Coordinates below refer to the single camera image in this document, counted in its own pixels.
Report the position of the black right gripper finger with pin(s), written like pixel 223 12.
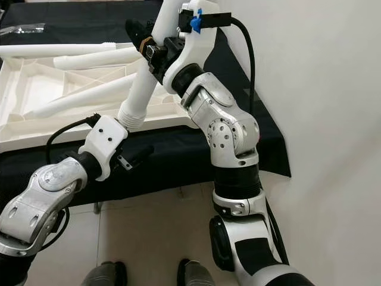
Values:
pixel 138 31

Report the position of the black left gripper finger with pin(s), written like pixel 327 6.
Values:
pixel 141 154

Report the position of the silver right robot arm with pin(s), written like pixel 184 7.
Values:
pixel 226 131

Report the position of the tan rubber band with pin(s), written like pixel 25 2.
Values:
pixel 144 44

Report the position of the black table cloth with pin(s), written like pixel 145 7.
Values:
pixel 172 155

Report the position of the white plastic table top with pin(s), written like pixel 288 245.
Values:
pixel 47 89

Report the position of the flat clear plastic bag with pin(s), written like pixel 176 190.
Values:
pixel 33 28

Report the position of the grey robot left foot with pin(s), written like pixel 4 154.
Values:
pixel 104 275

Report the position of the grey robot foot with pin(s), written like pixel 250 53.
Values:
pixel 196 275
pixel 104 275

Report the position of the grey robot right foot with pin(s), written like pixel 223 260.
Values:
pixel 196 275

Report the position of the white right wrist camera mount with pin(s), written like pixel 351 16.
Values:
pixel 193 56

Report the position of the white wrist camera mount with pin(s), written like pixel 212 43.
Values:
pixel 104 140
pixel 193 56

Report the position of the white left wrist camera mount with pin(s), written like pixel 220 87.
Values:
pixel 104 140

